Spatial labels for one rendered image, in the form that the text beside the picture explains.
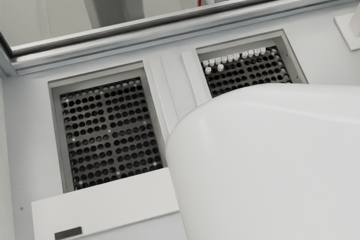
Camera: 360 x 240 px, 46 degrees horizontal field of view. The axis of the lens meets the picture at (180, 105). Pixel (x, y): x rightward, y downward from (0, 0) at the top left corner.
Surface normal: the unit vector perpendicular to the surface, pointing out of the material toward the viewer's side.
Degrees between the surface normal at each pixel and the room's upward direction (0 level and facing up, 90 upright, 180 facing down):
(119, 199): 0
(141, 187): 0
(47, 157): 0
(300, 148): 11
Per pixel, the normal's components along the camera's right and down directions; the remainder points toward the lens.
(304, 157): -0.18, -0.40
